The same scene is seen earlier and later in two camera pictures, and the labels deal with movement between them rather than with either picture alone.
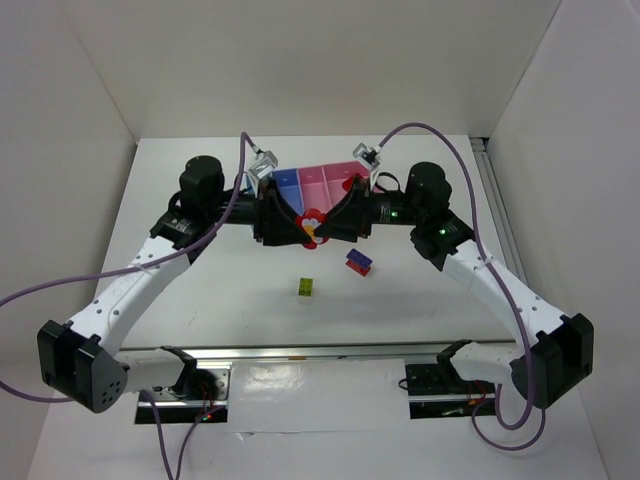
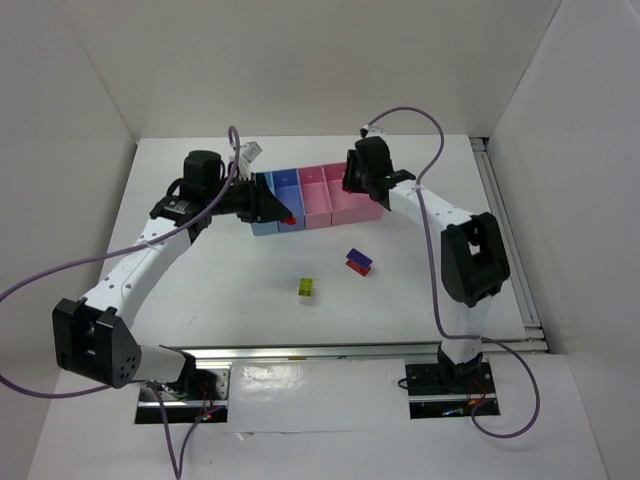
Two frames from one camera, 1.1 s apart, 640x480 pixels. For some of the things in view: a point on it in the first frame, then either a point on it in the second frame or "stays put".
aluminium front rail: (235, 352) stays put
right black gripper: (363, 209) → (351, 171)
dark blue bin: (288, 183) stays put
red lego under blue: (359, 268) stays put
